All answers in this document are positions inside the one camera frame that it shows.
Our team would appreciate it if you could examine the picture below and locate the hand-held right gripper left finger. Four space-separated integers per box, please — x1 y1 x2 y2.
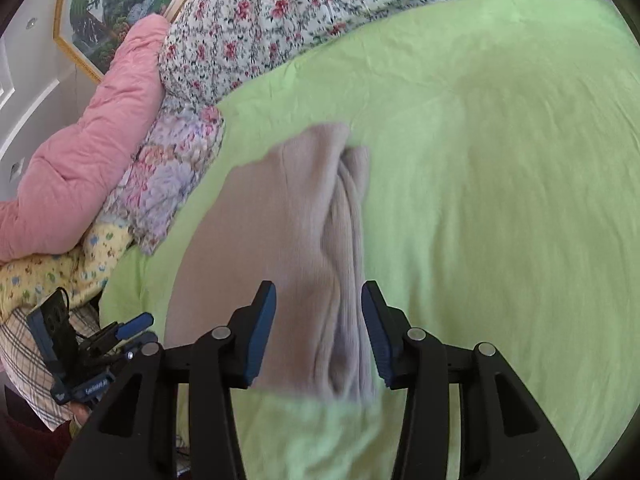
54 281 277 480

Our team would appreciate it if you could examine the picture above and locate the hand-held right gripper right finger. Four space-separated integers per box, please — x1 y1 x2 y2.
361 280 581 480

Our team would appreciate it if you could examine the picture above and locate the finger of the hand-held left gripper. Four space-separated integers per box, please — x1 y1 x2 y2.
102 312 155 343

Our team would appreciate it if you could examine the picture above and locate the beige knitted sweater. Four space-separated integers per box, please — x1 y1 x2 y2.
164 122 381 406

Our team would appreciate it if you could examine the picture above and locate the plaid cloth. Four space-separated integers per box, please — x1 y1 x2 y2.
0 305 101 433

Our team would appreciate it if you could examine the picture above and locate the yellow cartoon-print cloth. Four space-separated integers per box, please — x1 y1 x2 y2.
0 222 133 321

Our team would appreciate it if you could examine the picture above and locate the pastel floral pillow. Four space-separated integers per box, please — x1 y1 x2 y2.
95 105 226 256

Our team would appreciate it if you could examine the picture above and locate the pink quilt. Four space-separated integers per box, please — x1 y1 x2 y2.
0 14 171 263

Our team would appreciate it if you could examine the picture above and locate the green bed sheet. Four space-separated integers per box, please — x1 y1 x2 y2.
70 0 640 480

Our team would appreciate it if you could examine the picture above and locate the framed landscape painting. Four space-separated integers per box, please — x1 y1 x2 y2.
52 0 211 86

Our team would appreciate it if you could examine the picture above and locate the white rose-print quilt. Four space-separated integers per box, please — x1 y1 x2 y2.
159 0 601 111

